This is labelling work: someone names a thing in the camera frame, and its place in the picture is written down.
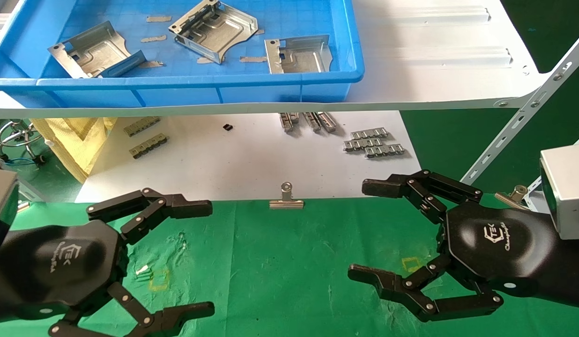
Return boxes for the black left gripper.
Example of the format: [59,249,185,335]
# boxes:
[0,187,215,337]

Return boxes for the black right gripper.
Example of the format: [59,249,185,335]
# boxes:
[348,169,560,323]

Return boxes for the stamped sheet metal bracket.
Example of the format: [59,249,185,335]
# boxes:
[48,21,148,79]
[168,0,259,64]
[264,35,334,75]

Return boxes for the silver binder clip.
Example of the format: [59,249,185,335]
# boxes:
[269,182,304,210]
[494,185,529,211]

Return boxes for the silver connector strip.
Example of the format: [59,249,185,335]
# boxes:
[350,127,390,140]
[317,112,338,133]
[343,138,384,153]
[364,144,407,159]
[302,112,322,133]

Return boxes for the green table cloth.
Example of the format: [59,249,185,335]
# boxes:
[0,193,579,337]

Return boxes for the white paper sheet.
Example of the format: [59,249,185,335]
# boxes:
[74,110,422,203]

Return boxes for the tan connector strip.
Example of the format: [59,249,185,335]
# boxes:
[123,117,162,138]
[129,133,170,160]

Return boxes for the yellow bag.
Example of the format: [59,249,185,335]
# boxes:
[31,117,118,183]

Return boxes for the blue plastic bin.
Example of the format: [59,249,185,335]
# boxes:
[0,0,365,108]

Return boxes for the metal rails under shelf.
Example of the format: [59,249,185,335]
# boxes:
[279,112,300,133]

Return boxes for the white metal shelf panel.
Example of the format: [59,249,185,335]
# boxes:
[0,0,549,119]

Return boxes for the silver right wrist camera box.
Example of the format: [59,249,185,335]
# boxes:
[539,143,579,241]

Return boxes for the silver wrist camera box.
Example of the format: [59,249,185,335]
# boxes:
[0,168,20,261]
[539,143,579,241]

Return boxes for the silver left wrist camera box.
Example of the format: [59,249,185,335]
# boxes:
[0,168,20,261]

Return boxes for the blue cable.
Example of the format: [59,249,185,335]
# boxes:
[0,156,38,167]

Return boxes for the chrome ring stool frame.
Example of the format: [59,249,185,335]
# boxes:
[0,119,49,164]

